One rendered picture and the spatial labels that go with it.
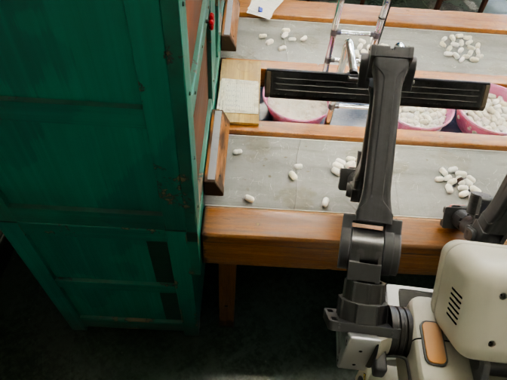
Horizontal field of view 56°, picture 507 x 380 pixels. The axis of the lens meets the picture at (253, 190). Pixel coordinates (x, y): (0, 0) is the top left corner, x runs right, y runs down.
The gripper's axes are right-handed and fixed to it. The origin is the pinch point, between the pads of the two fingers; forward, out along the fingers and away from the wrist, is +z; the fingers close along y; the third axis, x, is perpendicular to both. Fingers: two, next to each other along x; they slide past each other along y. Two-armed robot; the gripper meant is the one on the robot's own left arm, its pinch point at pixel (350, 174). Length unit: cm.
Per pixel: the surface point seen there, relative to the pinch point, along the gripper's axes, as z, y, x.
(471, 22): 72, -63, -57
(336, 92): -10.2, 8.9, -24.6
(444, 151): 18.6, -36.2, -6.7
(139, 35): -61, 53, -32
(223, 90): 32, 42, -22
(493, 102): 38, -61, -24
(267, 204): -0.8, 24.9, 11.2
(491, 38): 69, -71, -51
